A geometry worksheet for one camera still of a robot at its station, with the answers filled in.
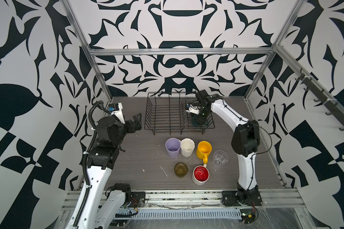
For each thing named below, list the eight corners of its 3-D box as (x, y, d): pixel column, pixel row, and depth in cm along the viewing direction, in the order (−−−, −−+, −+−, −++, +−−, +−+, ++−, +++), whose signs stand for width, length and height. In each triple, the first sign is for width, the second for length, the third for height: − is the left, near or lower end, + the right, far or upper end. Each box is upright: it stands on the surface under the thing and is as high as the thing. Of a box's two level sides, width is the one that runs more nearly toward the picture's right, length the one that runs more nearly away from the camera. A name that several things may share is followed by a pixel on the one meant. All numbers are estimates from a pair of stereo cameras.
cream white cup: (180, 157, 91) (180, 150, 82) (179, 146, 96) (180, 138, 87) (193, 157, 91) (195, 150, 82) (192, 146, 96) (194, 138, 87)
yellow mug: (197, 166, 87) (199, 159, 80) (195, 148, 95) (197, 140, 87) (210, 166, 87) (214, 159, 80) (207, 148, 95) (210, 140, 87)
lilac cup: (166, 160, 90) (165, 151, 80) (166, 147, 95) (165, 138, 85) (180, 160, 90) (181, 151, 80) (179, 147, 95) (180, 138, 85)
